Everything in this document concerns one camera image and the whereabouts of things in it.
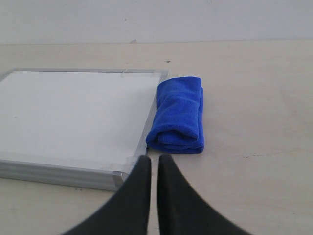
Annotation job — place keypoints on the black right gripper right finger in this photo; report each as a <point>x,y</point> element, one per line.
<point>181,211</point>

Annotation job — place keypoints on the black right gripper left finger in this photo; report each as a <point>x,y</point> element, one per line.
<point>127,212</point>

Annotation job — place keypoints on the blue cloth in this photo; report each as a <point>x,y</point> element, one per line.
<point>177,127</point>

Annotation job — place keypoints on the aluminium framed whiteboard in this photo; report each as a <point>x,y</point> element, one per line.
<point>60,126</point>

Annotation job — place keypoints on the clear tape front right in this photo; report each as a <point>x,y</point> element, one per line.
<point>125,167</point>

